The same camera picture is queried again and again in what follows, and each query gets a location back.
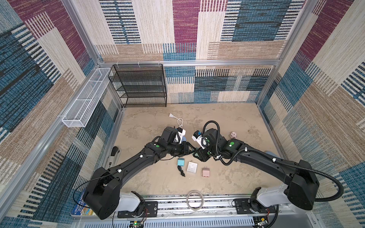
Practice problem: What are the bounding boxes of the blue grey oval pad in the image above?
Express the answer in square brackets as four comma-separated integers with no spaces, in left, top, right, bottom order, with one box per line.
[265,151,279,158]

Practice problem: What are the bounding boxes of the white square plug adapter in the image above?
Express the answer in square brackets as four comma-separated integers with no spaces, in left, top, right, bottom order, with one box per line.
[187,161,198,173]

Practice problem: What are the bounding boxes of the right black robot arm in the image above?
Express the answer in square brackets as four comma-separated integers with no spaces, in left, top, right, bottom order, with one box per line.
[192,121,344,211]

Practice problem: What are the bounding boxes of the teal plug adapter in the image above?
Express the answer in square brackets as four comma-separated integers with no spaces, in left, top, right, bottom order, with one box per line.
[177,158,185,167]

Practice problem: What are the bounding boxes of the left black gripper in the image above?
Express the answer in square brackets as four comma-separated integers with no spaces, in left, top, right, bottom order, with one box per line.
[167,142,198,158]

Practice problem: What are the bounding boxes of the white mesh wall basket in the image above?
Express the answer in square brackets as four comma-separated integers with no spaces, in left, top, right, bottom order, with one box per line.
[62,68,111,128]

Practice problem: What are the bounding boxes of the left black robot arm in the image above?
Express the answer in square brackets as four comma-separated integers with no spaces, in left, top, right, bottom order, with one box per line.
[82,127,196,220]

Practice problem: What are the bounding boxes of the black wire shelf rack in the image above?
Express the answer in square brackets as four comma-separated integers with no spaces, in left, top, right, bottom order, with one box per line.
[109,64,167,108]

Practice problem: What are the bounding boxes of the pink plug adapter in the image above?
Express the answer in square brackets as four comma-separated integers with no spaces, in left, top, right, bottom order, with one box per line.
[202,168,210,177]

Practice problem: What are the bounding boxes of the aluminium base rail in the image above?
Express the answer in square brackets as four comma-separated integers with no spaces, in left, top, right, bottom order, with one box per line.
[71,194,322,228]

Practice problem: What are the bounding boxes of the grey cable ring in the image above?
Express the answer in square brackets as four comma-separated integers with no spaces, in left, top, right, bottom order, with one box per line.
[186,190,205,211]

